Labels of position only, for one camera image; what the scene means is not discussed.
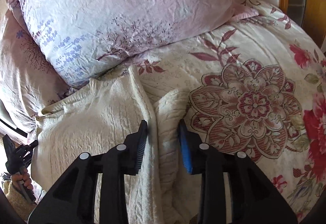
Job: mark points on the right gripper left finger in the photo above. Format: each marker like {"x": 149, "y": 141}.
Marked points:
{"x": 72, "y": 197}

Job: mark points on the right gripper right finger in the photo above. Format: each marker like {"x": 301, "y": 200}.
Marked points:
{"x": 233, "y": 189}

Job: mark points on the cream cable-knit sweater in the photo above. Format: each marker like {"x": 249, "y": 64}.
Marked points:
{"x": 98, "y": 117}

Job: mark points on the fleece sleeve forearm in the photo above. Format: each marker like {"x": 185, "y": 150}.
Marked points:
{"x": 18, "y": 201}

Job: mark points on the person's left hand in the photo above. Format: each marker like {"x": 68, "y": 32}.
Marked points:
{"x": 24, "y": 177}

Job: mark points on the left floral pink pillow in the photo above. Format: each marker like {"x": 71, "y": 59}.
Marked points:
{"x": 28, "y": 82}

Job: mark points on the floral quilted bedspread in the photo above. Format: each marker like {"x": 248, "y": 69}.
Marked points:
{"x": 256, "y": 85}

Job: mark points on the right lavender print pillow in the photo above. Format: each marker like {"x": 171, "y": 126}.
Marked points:
{"x": 81, "y": 39}

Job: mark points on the dark window frame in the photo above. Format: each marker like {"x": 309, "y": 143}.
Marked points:
{"x": 18, "y": 130}

